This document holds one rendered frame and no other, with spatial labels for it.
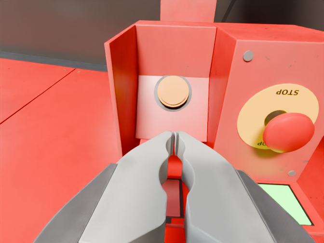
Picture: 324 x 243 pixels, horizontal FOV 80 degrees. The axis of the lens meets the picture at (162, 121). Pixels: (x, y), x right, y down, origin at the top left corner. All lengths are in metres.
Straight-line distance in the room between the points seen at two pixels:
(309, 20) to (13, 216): 1.14
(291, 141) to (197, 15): 0.69
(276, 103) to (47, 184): 0.39
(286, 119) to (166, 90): 0.13
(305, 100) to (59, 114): 0.56
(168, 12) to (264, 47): 0.67
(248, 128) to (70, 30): 0.95
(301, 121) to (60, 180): 0.39
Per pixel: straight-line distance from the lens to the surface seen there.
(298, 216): 0.25
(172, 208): 0.21
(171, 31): 0.24
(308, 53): 0.20
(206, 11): 0.83
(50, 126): 0.58
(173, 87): 0.24
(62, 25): 1.07
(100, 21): 1.00
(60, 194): 0.41
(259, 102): 0.20
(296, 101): 0.21
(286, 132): 0.19
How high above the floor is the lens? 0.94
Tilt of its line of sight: 57 degrees down
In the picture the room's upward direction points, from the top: 175 degrees counter-clockwise
